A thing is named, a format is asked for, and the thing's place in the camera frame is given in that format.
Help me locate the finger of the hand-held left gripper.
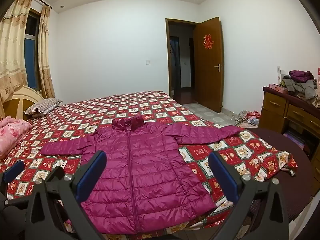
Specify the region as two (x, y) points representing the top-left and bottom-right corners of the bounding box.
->
(0, 159), (25, 193)
(44, 166), (66, 181)

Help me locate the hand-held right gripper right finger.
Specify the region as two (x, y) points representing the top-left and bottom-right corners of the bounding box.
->
(209, 151), (290, 240)

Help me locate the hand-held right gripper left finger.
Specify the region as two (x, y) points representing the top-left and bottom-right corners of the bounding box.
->
(25, 151), (107, 240)

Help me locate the magenta puffer jacket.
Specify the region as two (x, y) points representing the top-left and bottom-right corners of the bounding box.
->
(40, 118), (244, 234)

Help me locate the pile of clothes on floor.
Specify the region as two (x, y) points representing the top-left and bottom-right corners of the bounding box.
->
(235, 110), (262, 128)

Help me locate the pile of clothes on dresser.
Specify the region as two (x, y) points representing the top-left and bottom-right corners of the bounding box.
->
(280, 70), (320, 108)

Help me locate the pink floral quilt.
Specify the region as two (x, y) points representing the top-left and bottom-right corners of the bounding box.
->
(0, 115), (33, 160)

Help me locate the dark maroon bed base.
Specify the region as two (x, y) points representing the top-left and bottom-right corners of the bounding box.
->
(246, 127), (314, 224)

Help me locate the striped pillow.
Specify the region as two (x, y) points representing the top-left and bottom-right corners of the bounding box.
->
(24, 98), (63, 117)

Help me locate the cream wooden headboard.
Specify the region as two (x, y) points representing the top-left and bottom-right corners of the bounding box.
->
(0, 84), (44, 122)

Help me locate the brown wooden dresser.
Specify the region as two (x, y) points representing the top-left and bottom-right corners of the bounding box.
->
(257, 86), (320, 161)

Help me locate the red checked printed blanket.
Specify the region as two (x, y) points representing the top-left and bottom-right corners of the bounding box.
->
(0, 90), (298, 235)

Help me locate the brown wooden door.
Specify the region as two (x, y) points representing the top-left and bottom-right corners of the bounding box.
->
(193, 17), (223, 113)

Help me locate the pink box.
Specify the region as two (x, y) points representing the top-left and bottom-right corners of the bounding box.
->
(269, 83), (288, 94)

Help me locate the window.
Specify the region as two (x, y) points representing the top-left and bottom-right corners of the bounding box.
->
(24, 7), (42, 92)

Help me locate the wide beige patterned curtain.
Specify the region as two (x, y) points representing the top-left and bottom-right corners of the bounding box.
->
(0, 0), (33, 105)

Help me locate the red paper door decoration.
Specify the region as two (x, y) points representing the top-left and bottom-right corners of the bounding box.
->
(202, 34), (213, 50)

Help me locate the brown door frame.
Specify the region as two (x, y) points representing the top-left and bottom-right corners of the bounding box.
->
(165, 18), (200, 104)

